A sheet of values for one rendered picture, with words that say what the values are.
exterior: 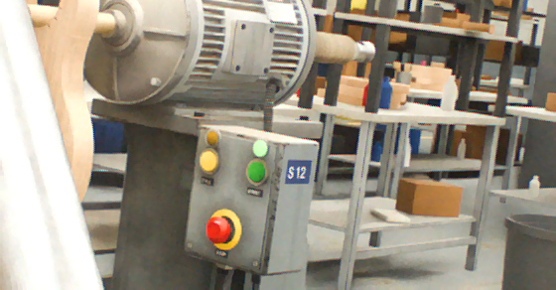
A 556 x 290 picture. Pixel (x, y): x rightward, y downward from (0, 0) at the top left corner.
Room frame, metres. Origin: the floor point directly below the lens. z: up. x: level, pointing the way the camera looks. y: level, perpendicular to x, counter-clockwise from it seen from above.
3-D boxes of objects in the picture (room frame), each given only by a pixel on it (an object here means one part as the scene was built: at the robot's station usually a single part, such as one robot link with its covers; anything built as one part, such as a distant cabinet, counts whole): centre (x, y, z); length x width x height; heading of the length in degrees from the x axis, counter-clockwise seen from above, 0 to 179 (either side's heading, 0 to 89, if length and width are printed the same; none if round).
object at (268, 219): (2.06, -0.09, 0.99); 0.24 x 0.21 x 0.26; 142
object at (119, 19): (2.11, 0.19, 1.25); 0.05 x 0.02 x 0.05; 52
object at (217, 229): (1.94, -0.03, 0.97); 0.04 x 0.04 x 0.04; 52
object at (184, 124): (2.33, 0.01, 1.11); 0.36 x 0.24 x 0.04; 142
